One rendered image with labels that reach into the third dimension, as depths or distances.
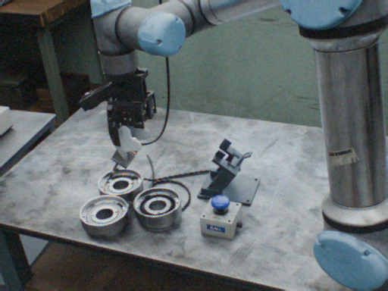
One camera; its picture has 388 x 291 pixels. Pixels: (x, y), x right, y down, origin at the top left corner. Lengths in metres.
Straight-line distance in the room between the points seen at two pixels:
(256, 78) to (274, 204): 1.63
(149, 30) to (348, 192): 0.42
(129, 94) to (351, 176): 0.51
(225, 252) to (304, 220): 0.19
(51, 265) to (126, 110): 0.59
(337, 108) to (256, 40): 1.98
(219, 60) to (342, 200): 2.06
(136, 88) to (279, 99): 1.79
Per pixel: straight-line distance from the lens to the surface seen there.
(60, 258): 1.52
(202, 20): 1.00
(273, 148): 1.39
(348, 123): 0.73
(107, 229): 1.14
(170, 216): 1.13
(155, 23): 0.92
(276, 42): 2.66
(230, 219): 1.09
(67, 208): 1.27
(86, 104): 1.14
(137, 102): 1.07
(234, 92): 2.85
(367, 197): 0.79
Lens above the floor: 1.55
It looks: 32 degrees down
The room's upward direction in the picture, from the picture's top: 5 degrees counter-clockwise
